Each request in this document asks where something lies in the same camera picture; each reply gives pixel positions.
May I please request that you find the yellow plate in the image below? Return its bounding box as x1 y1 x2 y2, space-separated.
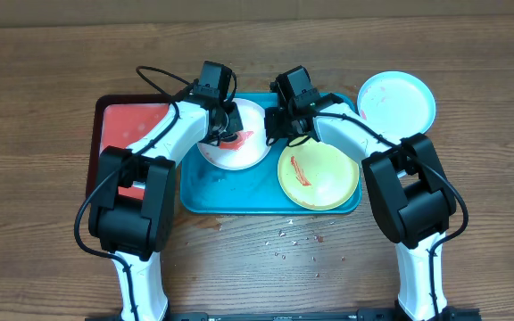
278 138 360 211

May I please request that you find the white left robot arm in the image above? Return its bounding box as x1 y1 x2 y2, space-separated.
79 99 244 320

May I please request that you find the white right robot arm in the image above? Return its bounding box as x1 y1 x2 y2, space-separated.
264 95 466 320

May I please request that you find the light blue plate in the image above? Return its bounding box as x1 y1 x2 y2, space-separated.
357 71 436 138

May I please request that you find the dark tray with red liquid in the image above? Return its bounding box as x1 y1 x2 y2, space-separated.
86 94 169 196

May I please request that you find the green and pink sponge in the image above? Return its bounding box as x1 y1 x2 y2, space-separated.
219 131 254 151

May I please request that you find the white plate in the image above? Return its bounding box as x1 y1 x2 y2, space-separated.
197 98 270 170

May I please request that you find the teal plastic tray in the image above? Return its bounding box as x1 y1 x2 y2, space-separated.
178 92 363 217

